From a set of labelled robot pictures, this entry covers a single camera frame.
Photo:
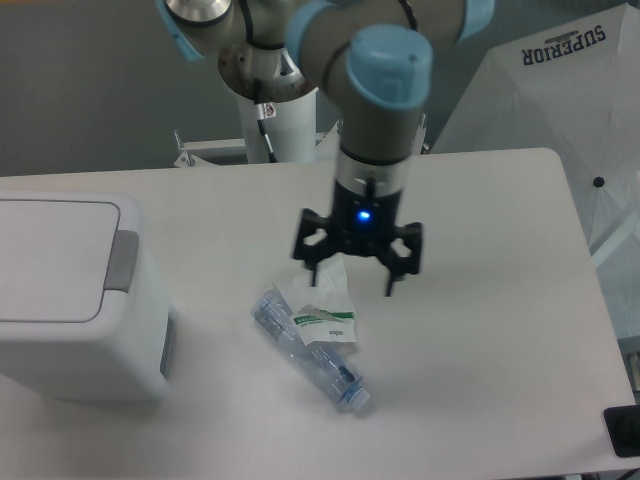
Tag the clear plastic water bottle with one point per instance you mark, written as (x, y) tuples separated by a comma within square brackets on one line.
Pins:
[(323, 365)]

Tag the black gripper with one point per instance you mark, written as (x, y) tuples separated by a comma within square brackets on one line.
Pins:
[(362, 222)]

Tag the white umbrella with lettering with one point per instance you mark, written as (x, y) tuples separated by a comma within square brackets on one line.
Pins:
[(573, 89)]

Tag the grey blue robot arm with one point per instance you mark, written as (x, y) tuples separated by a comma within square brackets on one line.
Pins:
[(373, 60)]

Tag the white plastic trash can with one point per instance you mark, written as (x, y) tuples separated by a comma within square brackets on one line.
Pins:
[(85, 315)]

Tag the black device at table edge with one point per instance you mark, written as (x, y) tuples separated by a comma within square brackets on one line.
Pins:
[(622, 424)]

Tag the white metal base frame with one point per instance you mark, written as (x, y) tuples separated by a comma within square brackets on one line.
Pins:
[(234, 152)]

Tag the white green plastic bag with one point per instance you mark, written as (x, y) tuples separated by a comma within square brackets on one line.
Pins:
[(325, 312)]

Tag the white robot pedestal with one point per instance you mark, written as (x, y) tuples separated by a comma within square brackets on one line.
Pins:
[(277, 105)]

